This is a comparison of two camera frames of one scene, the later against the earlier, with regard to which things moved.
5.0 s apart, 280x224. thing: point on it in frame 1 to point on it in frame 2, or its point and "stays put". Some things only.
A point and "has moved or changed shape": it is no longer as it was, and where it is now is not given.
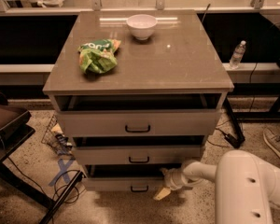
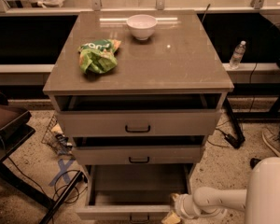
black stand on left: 10,128 stays put
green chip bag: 98,56 stays put
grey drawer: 140,155 stays put
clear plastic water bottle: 237,54 stays put
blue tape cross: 63,167 stays put
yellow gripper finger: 163,193 to 171,218
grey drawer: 142,123 stays put
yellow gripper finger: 163,170 to 175,196
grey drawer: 129,177 has moved or changed shape
